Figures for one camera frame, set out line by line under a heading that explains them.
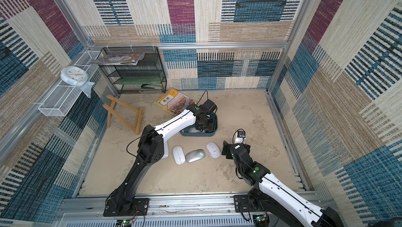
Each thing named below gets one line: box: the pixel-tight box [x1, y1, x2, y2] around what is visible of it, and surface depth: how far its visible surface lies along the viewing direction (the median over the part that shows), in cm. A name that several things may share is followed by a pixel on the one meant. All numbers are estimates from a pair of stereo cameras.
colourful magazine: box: [90, 52, 145, 66], surface depth 85 cm
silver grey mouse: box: [185, 148, 206, 164], surface depth 93 cm
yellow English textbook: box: [153, 87, 197, 117], surface depth 117 cm
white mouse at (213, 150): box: [205, 141, 221, 160], surface depth 91 cm
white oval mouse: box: [172, 144, 186, 165], surface depth 89 cm
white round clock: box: [60, 65, 89, 87], surface depth 76 cm
